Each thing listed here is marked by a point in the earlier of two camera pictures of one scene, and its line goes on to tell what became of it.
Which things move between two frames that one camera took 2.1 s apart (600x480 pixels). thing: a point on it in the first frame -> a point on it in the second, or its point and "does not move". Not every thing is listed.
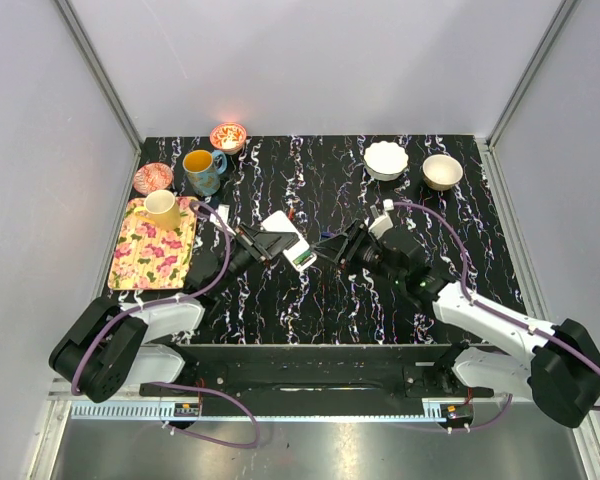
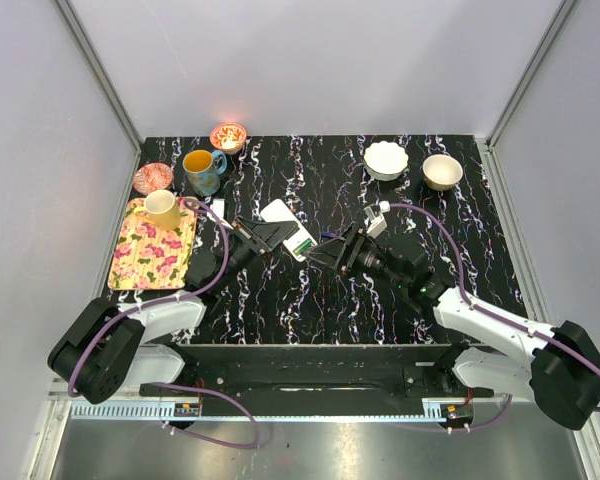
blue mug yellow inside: (203, 171) does not move
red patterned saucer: (151, 177) does not move
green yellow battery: (302, 259) -> (303, 246)
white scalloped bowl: (385, 161) does not move
